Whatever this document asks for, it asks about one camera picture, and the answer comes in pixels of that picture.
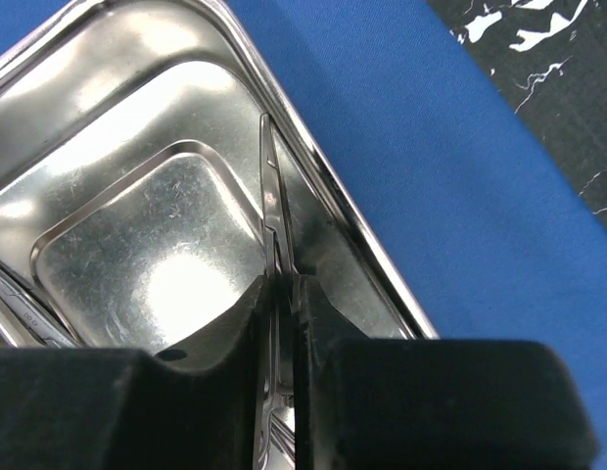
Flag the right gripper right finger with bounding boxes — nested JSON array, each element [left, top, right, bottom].
[[293, 276, 600, 469]]

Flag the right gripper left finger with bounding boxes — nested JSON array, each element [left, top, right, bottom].
[[0, 278, 266, 469]]

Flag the steel surgical scissors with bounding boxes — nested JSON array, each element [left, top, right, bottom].
[[259, 113, 300, 469]]

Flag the blue surgical drape cloth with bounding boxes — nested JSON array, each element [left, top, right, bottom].
[[232, 1, 607, 469]]

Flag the metal instrument tray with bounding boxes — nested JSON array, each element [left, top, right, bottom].
[[0, 1, 436, 352]]

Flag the steel scalpel handle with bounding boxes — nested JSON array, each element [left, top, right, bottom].
[[0, 266, 81, 348]]

